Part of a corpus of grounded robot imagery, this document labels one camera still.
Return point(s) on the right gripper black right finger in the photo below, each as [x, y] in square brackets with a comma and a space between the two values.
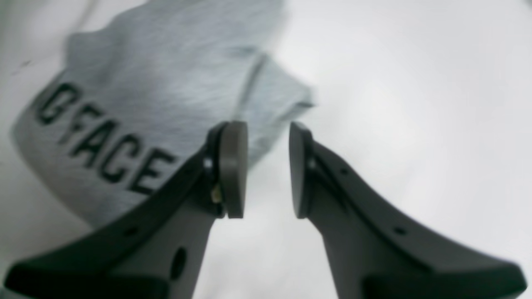
[374, 250]

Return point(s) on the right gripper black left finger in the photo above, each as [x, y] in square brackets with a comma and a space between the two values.
[156, 250]

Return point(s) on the grey T-shirt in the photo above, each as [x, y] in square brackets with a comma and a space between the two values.
[137, 98]

